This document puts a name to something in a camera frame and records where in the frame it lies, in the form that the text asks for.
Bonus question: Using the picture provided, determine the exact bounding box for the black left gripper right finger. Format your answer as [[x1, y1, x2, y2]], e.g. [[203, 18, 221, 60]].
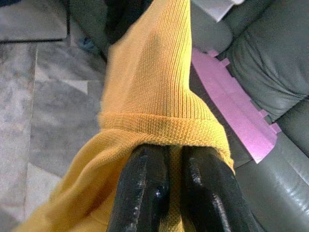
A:
[[180, 145, 260, 232]]

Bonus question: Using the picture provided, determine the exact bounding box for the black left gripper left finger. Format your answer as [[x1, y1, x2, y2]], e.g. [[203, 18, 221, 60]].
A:
[[110, 144, 171, 232]]

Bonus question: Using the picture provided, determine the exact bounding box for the yellow shirt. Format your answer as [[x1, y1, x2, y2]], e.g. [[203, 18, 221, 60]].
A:
[[12, 0, 236, 232]]

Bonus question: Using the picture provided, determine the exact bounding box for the pink foam mat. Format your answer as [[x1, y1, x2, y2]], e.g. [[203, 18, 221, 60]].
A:
[[190, 47, 282, 164]]

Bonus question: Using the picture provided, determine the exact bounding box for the green sofa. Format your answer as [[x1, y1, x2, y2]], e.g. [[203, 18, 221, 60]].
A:
[[67, 0, 309, 232]]

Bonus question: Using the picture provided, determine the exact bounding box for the black garment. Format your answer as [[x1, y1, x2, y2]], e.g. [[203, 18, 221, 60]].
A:
[[103, 0, 155, 45]]

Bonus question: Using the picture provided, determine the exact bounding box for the white drawer unit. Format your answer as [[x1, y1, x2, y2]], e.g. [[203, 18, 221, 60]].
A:
[[205, 0, 246, 23]]

